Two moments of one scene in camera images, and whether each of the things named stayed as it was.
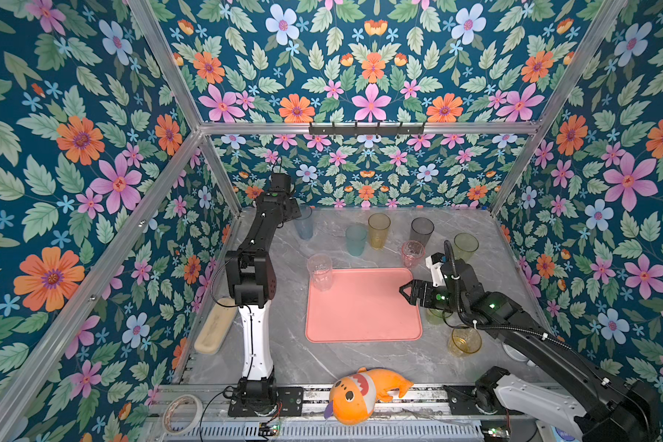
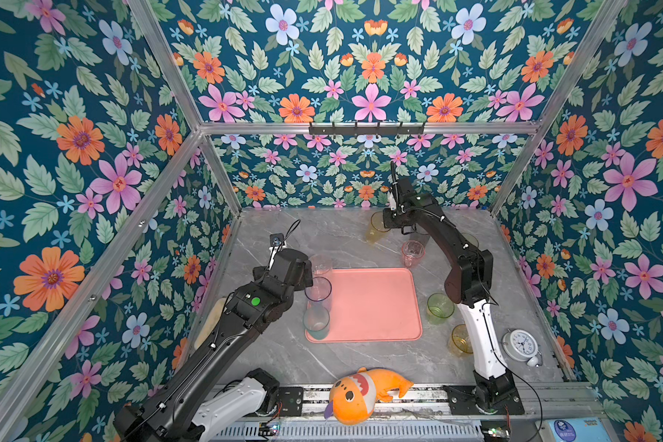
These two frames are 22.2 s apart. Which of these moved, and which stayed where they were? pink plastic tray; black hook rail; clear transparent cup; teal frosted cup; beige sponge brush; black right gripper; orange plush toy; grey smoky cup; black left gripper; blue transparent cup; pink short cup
Moved: black right gripper; black left gripper; blue transparent cup; teal frosted cup
Stayed: beige sponge brush; black hook rail; grey smoky cup; clear transparent cup; orange plush toy; pink plastic tray; pink short cup
